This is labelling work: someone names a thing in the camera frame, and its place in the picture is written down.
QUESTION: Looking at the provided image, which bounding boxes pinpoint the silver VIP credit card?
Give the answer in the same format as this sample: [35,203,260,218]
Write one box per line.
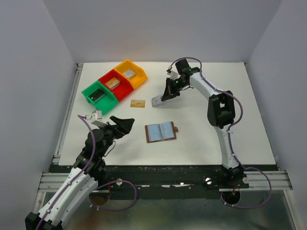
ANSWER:
[151,94,163,107]

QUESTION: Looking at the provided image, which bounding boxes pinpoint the gold credit card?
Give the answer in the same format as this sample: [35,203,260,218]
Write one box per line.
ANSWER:
[130,100,146,108]

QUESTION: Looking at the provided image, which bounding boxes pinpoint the brown leather card holder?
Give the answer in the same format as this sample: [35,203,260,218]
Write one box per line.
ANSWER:
[145,121,178,143]

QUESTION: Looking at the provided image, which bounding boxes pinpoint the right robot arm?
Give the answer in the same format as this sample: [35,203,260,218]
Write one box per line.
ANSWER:
[157,57,243,183]

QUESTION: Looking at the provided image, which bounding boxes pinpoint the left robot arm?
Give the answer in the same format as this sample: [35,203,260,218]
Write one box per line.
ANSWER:
[25,111,135,230]

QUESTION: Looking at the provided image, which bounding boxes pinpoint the red plastic bin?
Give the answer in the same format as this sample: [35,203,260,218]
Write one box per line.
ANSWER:
[98,70,134,102]

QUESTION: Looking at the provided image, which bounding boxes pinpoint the dark metal block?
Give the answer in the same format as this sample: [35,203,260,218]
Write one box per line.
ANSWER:
[89,89,105,103]

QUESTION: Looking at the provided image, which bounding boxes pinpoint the green plastic bin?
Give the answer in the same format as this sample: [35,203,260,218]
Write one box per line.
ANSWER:
[82,81,119,115]

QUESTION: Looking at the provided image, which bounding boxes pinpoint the yellow plastic bin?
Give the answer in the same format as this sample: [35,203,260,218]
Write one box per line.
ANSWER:
[114,59,148,89]

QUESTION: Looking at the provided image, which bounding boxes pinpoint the gold metal block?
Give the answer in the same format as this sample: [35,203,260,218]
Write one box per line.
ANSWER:
[106,79,120,90]

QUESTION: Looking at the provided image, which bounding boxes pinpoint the silver metal block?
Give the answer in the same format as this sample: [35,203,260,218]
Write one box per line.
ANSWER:
[122,69,136,79]

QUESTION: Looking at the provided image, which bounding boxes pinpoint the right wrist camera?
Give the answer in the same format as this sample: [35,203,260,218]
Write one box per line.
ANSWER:
[167,69,178,80]

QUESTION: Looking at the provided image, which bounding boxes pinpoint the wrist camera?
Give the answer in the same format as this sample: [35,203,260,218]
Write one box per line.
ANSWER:
[167,69,178,80]
[85,110,106,128]

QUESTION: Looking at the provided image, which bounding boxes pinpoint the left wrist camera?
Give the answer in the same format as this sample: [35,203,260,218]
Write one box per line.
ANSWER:
[85,110,106,128]

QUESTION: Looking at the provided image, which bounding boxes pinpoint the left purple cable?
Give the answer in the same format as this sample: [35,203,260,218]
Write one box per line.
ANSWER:
[35,114,138,230]

